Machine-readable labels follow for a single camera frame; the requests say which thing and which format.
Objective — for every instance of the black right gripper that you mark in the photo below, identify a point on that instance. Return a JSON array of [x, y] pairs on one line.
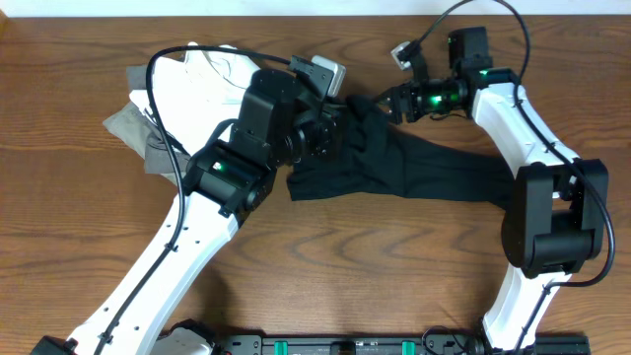
[[395, 101]]

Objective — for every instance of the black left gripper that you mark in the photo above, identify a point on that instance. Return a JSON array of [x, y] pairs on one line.
[[328, 113]]

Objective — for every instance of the black t-shirt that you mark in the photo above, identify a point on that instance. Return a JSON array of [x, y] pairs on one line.
[[376, 157]]

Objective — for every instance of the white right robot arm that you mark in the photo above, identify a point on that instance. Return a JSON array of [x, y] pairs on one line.
[[555, 221]]

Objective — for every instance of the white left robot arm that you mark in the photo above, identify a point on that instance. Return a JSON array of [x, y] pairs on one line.
[[284, 117]]

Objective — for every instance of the white crumpled t-shirt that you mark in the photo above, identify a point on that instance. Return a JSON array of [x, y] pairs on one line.
[[197, 93]]

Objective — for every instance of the grey crumpled garment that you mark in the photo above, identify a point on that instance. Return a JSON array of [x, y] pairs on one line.
[[138, 133]]

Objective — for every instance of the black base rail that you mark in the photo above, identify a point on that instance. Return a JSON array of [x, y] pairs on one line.
[[374, 345]]

